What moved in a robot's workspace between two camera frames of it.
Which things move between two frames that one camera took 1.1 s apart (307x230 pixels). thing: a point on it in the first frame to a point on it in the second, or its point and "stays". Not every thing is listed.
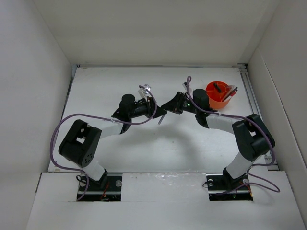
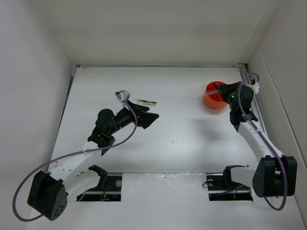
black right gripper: x=174 y=105 to x=225 y=88
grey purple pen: x=160 y=120 to x=218 y=91
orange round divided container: x=216 y=90 stays
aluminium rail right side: x=270 y=161 stays
